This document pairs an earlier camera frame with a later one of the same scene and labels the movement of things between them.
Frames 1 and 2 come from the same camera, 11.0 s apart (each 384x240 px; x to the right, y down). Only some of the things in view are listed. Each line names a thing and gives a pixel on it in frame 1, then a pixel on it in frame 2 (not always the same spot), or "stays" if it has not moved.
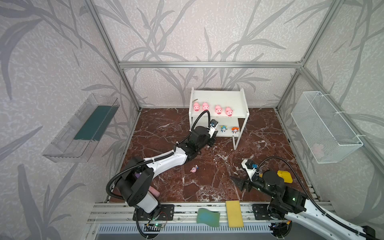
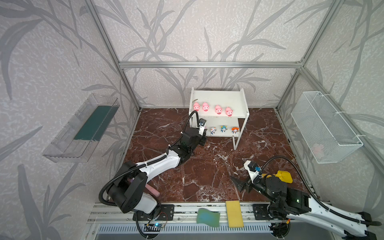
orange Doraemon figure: [235, 130] stays
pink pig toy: [205, 106] stays
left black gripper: [212, 141] → [197, 138]
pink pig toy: [196, 107] stays
